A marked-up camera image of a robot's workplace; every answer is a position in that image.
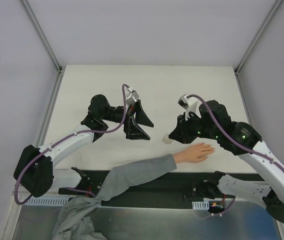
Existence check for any right aluminium frame post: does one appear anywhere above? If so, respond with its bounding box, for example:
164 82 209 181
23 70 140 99
234 0 284 76

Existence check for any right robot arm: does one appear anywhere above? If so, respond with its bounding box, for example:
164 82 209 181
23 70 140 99
168 95 284 224

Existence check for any grey shirt sleeve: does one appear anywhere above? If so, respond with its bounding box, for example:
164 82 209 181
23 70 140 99
52 154 177 240

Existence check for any left aluminium frame post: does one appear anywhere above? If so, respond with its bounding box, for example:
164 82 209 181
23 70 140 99
19 0 64 74

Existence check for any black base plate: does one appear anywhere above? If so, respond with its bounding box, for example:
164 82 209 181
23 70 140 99
58 169 235 210

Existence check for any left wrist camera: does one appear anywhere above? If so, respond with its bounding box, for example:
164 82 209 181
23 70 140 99
125 87 139 106

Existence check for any aluminium frame post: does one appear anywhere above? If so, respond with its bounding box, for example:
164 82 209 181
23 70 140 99
19 0 64 74
234 0 284 76

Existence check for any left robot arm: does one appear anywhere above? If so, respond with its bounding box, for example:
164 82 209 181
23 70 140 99
14 91 154 198

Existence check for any mannequin hand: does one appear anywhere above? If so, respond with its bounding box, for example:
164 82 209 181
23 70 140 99
173 143 215 164

